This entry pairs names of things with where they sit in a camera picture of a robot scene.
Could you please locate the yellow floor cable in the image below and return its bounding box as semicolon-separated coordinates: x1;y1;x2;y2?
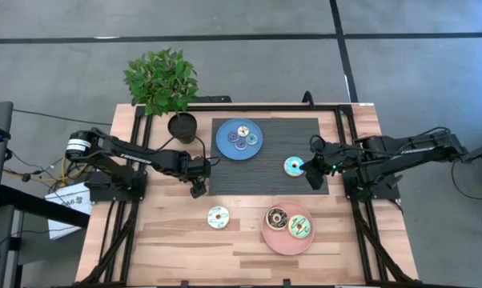
60;158;90;181

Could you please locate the large blue iced donut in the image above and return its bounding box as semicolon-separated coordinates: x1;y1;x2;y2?
283;156;306;178

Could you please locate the black power strip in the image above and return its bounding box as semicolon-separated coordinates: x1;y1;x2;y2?
195;95;233;104

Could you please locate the green potted plant black pot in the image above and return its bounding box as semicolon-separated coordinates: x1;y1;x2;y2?
123;47;200;145

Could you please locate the black aluminium rig frame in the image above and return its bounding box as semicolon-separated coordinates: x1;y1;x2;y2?
78;104;416;287

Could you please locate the blue plate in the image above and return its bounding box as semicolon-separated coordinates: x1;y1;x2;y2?
215;118;264;162

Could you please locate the grey woven placemat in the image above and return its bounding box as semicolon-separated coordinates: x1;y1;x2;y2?
208;117;330;196

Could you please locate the pink plate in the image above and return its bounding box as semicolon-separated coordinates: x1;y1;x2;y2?
261;200;316;256

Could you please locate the black floor cable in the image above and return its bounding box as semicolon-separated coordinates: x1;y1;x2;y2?
450;159;482;201
11;108;112;126

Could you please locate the white paper sheet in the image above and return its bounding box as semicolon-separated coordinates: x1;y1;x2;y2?
44;182;94;240

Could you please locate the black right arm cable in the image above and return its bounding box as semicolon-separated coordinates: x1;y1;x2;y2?
309;134;327;155

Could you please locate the black desk leg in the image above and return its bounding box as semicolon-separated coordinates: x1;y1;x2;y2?
0;184;90;229

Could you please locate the large chocolate donut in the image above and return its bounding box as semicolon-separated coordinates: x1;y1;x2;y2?
265;206;290;231

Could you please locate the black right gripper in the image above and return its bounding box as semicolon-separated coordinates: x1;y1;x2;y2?
302;150;348;191

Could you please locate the large white donut teal drizzle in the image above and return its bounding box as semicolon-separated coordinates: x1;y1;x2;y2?
207;206;231;230

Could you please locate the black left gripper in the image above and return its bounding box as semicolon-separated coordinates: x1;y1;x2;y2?
179;154;212;200

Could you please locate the large green donut dark drizzle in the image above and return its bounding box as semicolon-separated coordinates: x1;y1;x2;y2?
287;214;312;239

